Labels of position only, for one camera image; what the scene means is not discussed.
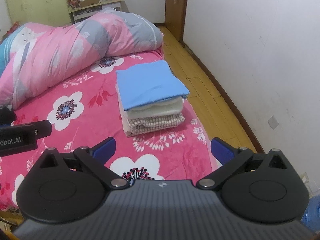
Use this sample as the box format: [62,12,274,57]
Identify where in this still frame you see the light blue t-shirt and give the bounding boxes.
[116,60,189,111]

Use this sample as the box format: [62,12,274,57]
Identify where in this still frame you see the pink floral bed sheet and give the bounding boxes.
[1,50,218,211]

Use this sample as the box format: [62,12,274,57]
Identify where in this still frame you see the checkered folded garment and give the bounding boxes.
[121,113,185,137]

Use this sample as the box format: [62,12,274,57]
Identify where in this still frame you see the cream folded garment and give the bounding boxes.
[116,86,184,121]

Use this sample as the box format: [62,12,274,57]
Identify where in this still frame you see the pink grey floral quilt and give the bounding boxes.
[1,8,163,110]

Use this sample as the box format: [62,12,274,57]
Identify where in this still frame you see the blue plastic object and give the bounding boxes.
[301,195,320,232]

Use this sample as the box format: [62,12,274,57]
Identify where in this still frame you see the yellow green wardrobe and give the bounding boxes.
[5,0,72,27]

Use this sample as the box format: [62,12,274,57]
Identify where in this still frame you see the cluttered white side table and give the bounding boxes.
[68,0,124,23]

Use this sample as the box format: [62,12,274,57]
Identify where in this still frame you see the brown wooden door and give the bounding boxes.
[164,0,187,42]

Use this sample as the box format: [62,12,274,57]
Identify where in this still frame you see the cardboard box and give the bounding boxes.
[80,0,102,8]

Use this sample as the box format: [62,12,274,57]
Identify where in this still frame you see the wall socket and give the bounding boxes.
[267,115,279,129]

